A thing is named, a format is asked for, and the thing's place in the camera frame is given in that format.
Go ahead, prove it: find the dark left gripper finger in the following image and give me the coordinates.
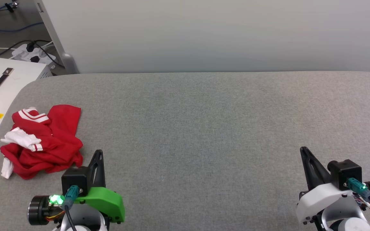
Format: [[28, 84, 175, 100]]
[[88, 150, 105, 188]]

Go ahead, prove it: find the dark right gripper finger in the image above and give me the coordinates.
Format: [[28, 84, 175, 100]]
[[300, 146, 332, 191]]

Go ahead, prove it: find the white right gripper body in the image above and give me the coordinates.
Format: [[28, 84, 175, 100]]
[[296, 183, 365, 225]]

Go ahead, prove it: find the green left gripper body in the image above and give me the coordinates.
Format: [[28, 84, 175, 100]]
[[75, 186, 125, 224]]

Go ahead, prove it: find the red and white t-shirt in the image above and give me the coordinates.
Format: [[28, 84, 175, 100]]
[[0, 105, 84, 180]]

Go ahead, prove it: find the grey partition foot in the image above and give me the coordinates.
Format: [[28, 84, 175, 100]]
[[60, 52, 80, 75]]

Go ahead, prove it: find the grey fabric sofa cushion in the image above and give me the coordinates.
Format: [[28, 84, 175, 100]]
[[0, 71, 370, 231]]

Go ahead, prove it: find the white equipment box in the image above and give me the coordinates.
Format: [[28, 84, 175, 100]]
[[0, 57, 53, 145]]

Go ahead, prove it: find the white power strip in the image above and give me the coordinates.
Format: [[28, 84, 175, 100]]
[[11, 44, 57, 70]]

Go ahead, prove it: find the white partition panel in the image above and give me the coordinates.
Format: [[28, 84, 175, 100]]
[[33, 0, 370, 75]]

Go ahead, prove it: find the black clamp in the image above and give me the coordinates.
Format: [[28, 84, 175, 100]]
[[4, 0, 20, 13]]

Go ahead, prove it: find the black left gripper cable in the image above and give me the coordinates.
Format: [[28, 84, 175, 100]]
[[63, 185, 80, 231]]

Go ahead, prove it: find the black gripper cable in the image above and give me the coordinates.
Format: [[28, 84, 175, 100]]
[[63, 185, 80, 231], [347, 178, 370, 223]]

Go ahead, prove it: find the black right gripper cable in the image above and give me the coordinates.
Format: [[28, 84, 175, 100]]
[[347, 178, 370, 223]]

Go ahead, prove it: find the black power cable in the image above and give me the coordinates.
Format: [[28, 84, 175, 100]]
[[0, 39, 65, 68]]

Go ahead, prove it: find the blue cable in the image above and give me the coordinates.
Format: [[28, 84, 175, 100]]
[[0, 4, 45, 33]]

